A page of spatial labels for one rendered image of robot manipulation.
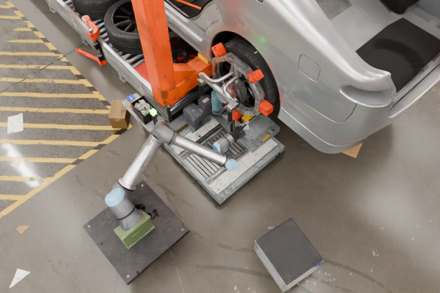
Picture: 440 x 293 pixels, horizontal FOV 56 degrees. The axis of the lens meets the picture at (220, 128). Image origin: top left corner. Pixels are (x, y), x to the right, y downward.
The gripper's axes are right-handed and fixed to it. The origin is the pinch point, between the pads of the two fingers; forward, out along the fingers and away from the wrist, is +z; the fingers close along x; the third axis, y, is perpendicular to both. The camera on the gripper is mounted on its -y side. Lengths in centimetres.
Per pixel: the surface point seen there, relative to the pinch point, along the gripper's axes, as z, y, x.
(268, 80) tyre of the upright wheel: 15.7, -27.5, 32.6
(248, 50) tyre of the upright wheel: 18, -53, 24
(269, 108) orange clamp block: 7.6, -7.3, 27.6
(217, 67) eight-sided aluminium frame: 9, -48, -17
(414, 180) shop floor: 100, 130, 40
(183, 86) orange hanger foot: -16, -45, -46
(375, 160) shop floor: 91, 104, 14
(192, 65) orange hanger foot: 4, -56, -50
